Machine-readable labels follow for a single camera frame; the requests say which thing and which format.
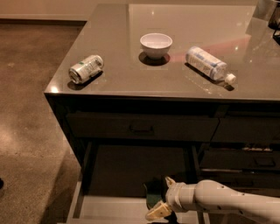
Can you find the dark counter cabinet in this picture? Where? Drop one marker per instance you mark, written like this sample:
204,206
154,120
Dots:
234,31

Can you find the right top drawer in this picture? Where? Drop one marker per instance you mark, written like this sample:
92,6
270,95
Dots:
248,130

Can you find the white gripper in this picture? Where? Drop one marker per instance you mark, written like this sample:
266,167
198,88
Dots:
175,197

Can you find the closed top drawer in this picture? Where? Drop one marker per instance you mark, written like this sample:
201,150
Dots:
135,126

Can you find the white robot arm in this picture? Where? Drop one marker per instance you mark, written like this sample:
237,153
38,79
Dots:
208,196

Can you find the open middle drawer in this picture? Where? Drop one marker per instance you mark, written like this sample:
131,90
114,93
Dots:
111,190

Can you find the white ceramic bowl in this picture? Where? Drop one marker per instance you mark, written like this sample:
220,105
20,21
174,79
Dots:
155,45

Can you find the green yellow sponge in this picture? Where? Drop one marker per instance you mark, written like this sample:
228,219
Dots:
153,192

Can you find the right middle drawer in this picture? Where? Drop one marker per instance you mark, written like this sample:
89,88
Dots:
240,160

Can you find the dark object on counter corner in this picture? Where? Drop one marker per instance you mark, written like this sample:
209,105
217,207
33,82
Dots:
274,23

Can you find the silver green soda can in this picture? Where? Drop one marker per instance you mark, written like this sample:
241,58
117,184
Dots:
86,69

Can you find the clear plastic water bottle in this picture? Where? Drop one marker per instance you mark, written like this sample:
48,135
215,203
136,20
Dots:
213,68

